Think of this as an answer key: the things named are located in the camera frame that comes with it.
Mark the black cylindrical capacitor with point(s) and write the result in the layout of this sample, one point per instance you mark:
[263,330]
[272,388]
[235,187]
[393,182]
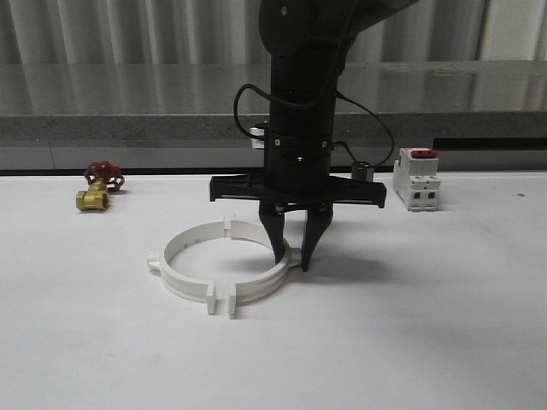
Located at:
[362,171]

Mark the grey stone countertop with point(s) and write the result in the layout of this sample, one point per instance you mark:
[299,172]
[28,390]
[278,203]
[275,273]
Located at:
[416,102]

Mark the white half-ring pipe clamp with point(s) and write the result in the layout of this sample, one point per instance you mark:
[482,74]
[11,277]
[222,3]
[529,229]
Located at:
[182,281]
[266,282]

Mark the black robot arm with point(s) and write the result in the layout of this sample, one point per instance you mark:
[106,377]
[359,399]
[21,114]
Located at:
[308,42]

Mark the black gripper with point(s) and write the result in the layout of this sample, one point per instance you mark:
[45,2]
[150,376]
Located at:
[296,176]

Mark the white circuit breaker red switch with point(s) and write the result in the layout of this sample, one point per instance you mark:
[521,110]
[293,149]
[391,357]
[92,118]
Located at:
[415,179]

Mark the grey pleated curtain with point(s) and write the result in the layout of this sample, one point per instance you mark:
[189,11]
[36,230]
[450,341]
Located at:
[217,32]

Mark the brass valve red handwheel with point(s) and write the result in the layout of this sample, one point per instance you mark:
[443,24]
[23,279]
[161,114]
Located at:
[102,178]

